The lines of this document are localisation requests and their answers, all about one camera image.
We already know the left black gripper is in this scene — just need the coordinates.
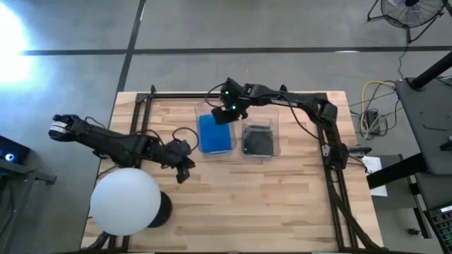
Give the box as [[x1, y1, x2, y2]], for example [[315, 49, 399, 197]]
[[161, 140, 196, 184]]

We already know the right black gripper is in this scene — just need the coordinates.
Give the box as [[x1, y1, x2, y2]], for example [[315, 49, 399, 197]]
[[210, 77, 254, 125]]

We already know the blue jewel case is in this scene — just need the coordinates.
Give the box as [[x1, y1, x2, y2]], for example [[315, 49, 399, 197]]
[[197, 114, 233, 155]]

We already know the clear-fronted dark jewel case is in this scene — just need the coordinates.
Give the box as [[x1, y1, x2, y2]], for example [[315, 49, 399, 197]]
[[243, 125, 275, 157]]

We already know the clear plastic bin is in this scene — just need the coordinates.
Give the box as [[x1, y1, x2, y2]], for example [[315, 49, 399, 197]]
[[239, 107, 282, 158], [194, 102, 237, 158]]

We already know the black round lamp base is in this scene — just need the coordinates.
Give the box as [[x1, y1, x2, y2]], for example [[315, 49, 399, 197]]
[[146, 190, 174, 229]]

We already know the white globe lamp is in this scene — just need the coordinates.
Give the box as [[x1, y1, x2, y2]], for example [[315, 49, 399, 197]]
[[90, 167, 162, 236]]

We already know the black power adapter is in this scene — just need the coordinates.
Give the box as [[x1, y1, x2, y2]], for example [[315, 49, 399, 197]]
[[365, 109, 381, 135]]

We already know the white paper sheet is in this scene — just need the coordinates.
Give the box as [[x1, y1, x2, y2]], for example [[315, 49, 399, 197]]
[[362, 155, 388, 198]]

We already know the black support beam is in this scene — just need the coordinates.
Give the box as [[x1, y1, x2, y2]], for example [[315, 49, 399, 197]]
[[366, 152, 428, 190]]

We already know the black box with blue light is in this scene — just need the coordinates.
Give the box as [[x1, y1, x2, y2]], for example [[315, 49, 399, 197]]
[[0, 135, 31, 174]]

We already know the black slanted pole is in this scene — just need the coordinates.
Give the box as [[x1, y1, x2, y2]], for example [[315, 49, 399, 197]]
[[409, 51, 452, 91]]

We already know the black floor fan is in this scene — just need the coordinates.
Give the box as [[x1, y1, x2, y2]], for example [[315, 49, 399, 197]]
[[367, 0, 448, 44]]

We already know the compartment organizer box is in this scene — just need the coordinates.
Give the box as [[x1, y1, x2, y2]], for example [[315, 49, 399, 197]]
[[425, 204, 452, 254]]

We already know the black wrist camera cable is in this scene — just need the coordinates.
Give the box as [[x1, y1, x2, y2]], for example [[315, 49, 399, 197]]
[[171, 126, 201, 152]]

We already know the black aluminium table frame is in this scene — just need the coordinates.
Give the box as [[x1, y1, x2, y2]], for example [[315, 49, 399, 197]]
[[95, 84, 386, 254]]

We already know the yellow cable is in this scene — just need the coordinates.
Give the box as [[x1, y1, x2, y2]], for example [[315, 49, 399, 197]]
[[359, 80, 396, 124]]

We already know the black fan power cable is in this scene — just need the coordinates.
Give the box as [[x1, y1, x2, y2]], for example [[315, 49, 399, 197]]
[[397, 42, 410, 80]]

